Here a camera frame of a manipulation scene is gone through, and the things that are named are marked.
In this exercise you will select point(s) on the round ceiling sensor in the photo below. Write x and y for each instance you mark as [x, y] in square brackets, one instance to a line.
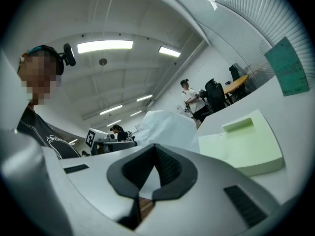
[103, 62]

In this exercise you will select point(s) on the person's head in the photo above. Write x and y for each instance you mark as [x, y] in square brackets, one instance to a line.
[39, 77]

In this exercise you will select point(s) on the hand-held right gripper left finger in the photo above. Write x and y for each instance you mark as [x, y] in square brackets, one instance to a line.
[98, 193]

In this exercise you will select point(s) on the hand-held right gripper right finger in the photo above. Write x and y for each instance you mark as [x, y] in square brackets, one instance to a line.
[197, 205]

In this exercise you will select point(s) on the black office chair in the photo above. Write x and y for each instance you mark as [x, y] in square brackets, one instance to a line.
[236, 75]
[216, 95]

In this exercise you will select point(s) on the pale green paper envelope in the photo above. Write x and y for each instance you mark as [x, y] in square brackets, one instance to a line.
[246, 146]

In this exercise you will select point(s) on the white A4 paper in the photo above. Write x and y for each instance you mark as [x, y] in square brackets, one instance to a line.
[167, 129]

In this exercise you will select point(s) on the person's black printed t-shirt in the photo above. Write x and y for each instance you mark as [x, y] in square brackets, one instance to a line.
[41, 131]

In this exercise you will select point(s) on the green hardcover book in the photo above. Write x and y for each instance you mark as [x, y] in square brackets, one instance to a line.
[288, 67]

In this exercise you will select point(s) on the black head-mounted camera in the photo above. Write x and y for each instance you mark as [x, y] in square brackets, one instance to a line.
[69, 54]

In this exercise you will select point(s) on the round wooden table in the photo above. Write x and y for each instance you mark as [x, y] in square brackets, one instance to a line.
[236, 82]

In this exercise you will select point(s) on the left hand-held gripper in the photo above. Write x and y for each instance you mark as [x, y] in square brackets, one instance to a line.
[94, 140]

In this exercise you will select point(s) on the long ceiling light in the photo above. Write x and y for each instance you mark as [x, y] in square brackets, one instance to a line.
[169, 51]
[114, 123]
[144, 98]
[135, 113]
[104, 46]
[110, 109]

